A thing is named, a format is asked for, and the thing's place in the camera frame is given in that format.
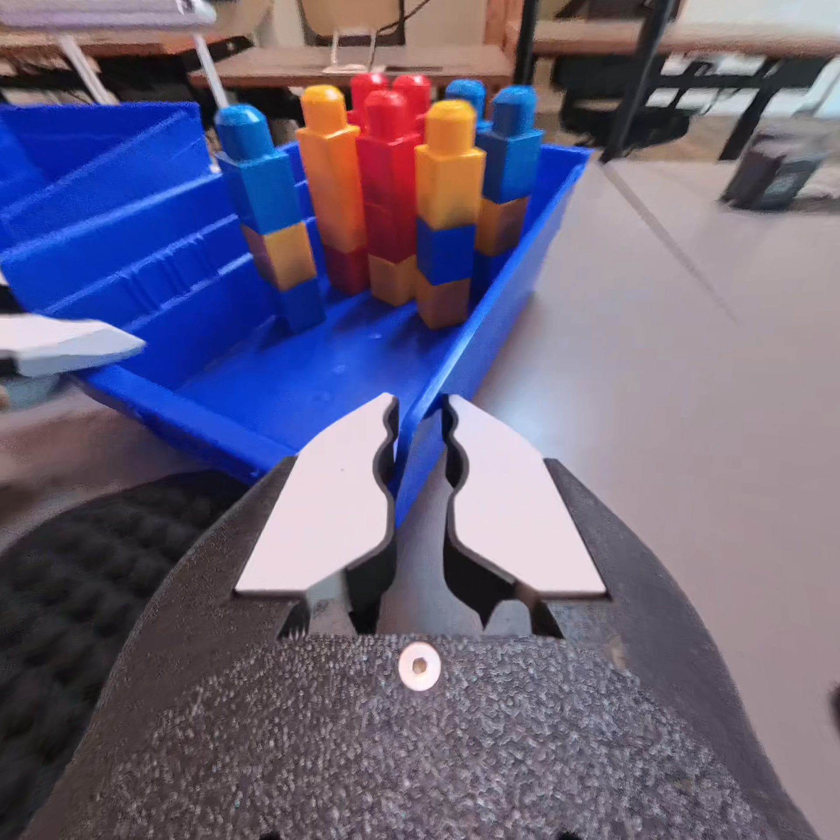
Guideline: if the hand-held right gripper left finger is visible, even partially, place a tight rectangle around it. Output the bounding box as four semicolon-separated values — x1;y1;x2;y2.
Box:
234;392;401;634

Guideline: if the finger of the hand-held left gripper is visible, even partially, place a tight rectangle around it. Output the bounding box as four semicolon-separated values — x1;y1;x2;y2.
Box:
0;374;68;412
0;315;147;380

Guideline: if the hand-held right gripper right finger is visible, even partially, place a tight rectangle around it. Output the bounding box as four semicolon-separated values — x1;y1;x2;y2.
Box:
441;394;608;627

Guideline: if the wooden pillar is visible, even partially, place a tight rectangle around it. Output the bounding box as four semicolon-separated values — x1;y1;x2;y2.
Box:
484;0;526;61

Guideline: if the black electronic device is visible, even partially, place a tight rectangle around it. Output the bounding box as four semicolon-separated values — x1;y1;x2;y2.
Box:
721;128;829;212

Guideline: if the white laptop stand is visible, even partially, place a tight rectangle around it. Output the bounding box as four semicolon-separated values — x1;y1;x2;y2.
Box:
322;26;388;74

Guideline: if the cluster of mega block towers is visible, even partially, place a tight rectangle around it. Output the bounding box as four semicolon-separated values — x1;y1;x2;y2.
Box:
215;72;546;333

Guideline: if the wooden desk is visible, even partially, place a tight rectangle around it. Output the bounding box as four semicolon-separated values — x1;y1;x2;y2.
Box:
190;45;514;91
532;20;840;160

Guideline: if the black textured pad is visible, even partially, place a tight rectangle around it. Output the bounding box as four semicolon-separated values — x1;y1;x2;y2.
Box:
0;469;252;840

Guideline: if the black office chair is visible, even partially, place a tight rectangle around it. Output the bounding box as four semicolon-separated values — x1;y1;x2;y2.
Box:
558;56;698;150

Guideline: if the small rounded wooden board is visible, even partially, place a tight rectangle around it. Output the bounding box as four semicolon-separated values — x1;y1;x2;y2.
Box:
298;0;406;47

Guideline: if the blue plastic bin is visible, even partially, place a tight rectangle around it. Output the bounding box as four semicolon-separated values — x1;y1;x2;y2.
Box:
0;101;595;529

